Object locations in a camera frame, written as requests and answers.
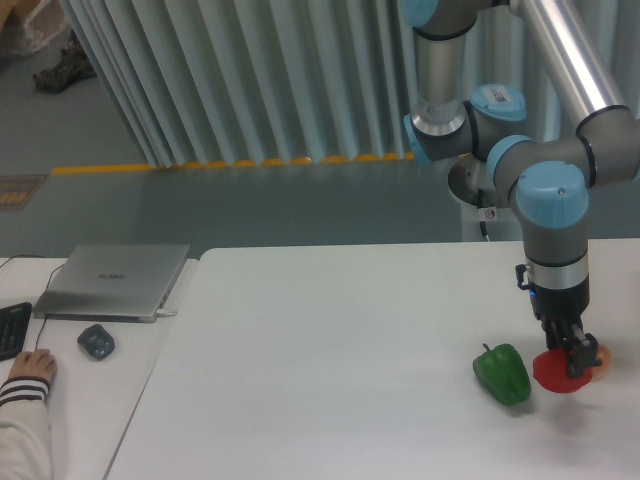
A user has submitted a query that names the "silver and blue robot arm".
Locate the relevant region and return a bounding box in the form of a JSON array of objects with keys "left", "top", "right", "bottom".
[{"left": 401, "top": 1, "right": 639, "bottom": 379}]

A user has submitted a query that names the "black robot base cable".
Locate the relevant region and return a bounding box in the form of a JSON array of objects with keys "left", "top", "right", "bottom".
[{"left": 475, "top": 187, "right": 492, "bottom": 243}]

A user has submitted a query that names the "white sleeved forearm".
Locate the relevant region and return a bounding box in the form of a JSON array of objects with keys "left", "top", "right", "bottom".
[{"left": 1, "top": 376, "right": 53, "bottom": 479}]

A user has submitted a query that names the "white laptop plug cable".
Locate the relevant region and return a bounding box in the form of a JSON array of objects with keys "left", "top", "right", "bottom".
[{"left": 153, "top": 294, "right": 184, "bottom": 319}]

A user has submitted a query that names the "black keyboard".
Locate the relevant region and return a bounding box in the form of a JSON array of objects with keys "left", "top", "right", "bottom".
[{"left": 0, "top": 302, "right": 32, "bottom": 361}]

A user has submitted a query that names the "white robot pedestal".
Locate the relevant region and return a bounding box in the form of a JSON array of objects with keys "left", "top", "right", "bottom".
[{"left": 447, "top": 155, "right": 522, "bottom": 242}]

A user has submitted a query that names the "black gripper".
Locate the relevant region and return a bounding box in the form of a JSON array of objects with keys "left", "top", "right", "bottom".
[{"left": 515, "top": 264, "right": 601, "bottom": 377}]

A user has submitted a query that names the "person's hand on mouse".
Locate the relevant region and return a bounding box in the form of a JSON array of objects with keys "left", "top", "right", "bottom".
[{"left": 8, "top": 349, "right": 58, "bottom": 384}]

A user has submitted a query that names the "white side desk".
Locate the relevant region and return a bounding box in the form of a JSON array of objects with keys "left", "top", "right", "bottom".
[{"left": 24, "top": 259, "right": 198, "bottom": 479}]

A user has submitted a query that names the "dark grey small tray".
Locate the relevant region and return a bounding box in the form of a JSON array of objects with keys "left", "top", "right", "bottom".
[{"left": 77, "top": 324, "right": 116, "bottom": 361}]

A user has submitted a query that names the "silver closed laptop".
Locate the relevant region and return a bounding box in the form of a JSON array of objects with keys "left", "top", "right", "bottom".
[{"left": 33, "top": 244, "right": 190, "bottom": 323}]

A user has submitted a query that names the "camouflage bundle on floor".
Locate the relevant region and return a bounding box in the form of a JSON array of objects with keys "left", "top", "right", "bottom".
[{"left": 32, "top": 30, "right": 97, "bottom": 94}]

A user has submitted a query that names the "green bell pepper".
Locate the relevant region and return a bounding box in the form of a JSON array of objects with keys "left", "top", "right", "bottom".
[{"left": 472, "top": 343, "right": 531, "bottom": 406}]

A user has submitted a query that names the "white folding partition screen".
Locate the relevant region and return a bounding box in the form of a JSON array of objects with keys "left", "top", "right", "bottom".
[{"left": 62, "top": 1, "right": 639, "bottom": 185}]

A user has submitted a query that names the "brown egg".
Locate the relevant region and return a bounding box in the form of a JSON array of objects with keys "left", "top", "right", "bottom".
[{"left": 591, "top": 344, "right": 612, "bottom": 381}]

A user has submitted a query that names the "black mouse cable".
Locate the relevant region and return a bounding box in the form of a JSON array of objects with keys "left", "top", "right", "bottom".
[{"left": 0, "top": 254, "right": 71, "bottom": 351}]

